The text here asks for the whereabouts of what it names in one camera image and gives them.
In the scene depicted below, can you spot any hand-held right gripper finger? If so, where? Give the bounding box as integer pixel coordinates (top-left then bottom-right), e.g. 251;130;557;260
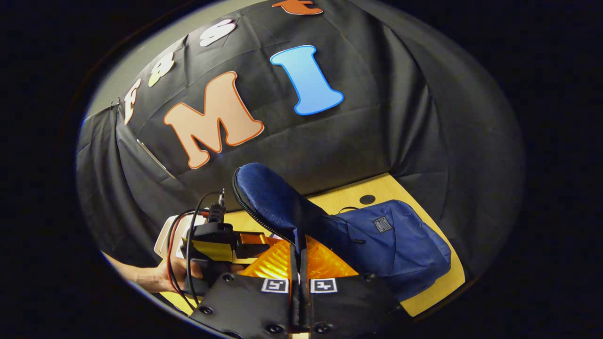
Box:
301;235;410;339
188;238;301;339

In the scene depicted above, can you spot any white plastic bookshelf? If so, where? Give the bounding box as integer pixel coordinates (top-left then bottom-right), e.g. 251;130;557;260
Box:
154;214;208;259

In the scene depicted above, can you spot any blue schoolbag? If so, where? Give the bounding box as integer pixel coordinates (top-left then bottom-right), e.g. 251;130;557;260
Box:
232;162;452;302

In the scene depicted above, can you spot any black backdrop cloth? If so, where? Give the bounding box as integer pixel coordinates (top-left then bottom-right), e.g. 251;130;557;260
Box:
75;0;526;283

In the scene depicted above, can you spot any black cable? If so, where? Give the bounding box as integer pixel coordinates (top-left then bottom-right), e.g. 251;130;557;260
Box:
185;191;224;307

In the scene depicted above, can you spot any red cable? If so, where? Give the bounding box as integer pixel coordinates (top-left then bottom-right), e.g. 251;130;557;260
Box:
166;210;210;309

